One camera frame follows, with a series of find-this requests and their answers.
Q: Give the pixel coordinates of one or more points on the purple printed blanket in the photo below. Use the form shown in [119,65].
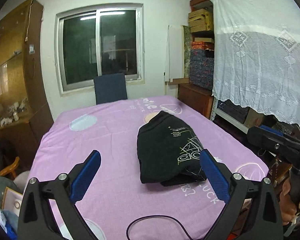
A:
[102,130]

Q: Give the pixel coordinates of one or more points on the black hooded jacket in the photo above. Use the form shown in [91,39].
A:
[160,150]

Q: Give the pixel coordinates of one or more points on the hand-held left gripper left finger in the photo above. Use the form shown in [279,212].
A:
[86,175]

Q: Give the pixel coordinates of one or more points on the floral patterned panel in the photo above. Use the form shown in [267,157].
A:
[186,55]

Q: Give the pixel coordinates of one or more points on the grey cushion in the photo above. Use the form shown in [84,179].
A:
[20,180]

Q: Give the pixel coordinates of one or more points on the wooden armchair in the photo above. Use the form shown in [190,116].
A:
[11,167]

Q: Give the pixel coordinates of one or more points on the white lace curtain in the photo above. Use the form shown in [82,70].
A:
[252,67]

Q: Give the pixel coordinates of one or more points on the person's right hand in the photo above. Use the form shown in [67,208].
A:
[287,205]

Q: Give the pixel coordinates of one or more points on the dark woven box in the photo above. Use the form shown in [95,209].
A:
[233,111]

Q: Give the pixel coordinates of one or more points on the wall switch panel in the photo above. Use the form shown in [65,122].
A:
[31,49]

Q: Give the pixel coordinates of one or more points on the wooden glass-front cabinet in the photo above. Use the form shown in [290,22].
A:
[32,92]

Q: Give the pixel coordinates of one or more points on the sliding glass window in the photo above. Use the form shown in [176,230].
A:
[80,50]

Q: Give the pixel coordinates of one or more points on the dark blue chair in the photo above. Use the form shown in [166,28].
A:
[110,88]

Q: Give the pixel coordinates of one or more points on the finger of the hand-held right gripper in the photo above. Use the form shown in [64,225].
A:
[273,130]
[265,141]

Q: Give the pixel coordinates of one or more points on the tan woven box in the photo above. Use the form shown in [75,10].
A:
[201,26]
[198,15]

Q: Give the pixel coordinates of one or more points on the flat tan box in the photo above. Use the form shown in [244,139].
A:
[203,40]

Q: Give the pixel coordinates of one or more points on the orange patterned box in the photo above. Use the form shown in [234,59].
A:
[202,46]

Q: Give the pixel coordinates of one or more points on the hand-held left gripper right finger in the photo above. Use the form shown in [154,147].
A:
[215,177]

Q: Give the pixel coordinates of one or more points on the brown low wooden cabinet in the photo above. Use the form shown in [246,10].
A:
[195,100]

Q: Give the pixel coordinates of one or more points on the brown cardboard box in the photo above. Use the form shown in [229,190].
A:
[255,118]

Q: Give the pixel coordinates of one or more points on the white board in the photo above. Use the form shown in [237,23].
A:
[173,55]

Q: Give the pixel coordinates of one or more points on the white metal rack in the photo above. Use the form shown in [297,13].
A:
[230,121]

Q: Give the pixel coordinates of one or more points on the wood-framed white box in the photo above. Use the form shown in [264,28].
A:
[13,201]

